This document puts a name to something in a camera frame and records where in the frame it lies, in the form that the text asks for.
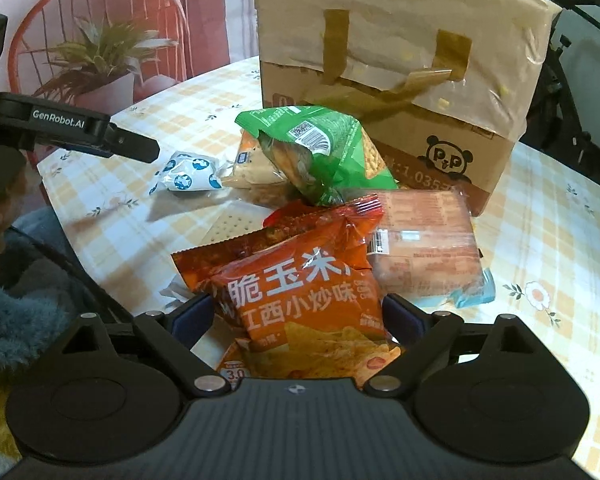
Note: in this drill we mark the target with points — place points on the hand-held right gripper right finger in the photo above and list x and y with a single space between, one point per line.
404 317

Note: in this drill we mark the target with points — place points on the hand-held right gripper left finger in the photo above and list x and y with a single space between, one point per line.
192 316

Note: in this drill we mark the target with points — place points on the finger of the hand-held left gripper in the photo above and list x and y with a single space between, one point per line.
132 144

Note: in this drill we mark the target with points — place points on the orange cracker pack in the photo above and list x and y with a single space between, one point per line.
430 240

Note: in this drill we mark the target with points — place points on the orange corn chip bag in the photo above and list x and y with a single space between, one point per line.
300 300

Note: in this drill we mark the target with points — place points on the green snack bag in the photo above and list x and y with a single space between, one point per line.
330 160

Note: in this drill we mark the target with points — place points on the cardboard box with plastic liner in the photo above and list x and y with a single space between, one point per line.
380 35

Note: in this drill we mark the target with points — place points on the white blue dotted snack packet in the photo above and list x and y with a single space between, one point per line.
190 172

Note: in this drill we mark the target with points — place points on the light blue snack packet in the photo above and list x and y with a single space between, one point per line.
475 295

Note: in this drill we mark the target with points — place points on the white cracker packet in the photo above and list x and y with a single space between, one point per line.
230 225

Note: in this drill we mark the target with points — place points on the clear bread packet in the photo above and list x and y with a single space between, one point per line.
250 167

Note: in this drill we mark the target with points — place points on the dark red snack bag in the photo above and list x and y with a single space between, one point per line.
300 230

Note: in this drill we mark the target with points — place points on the blue fuzzy garment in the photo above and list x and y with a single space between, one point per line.
25 310

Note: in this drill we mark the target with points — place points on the checked floral tablecloth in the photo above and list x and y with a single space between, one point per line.
555 240

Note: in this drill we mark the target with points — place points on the printed wall cloth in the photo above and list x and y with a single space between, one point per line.
205 10

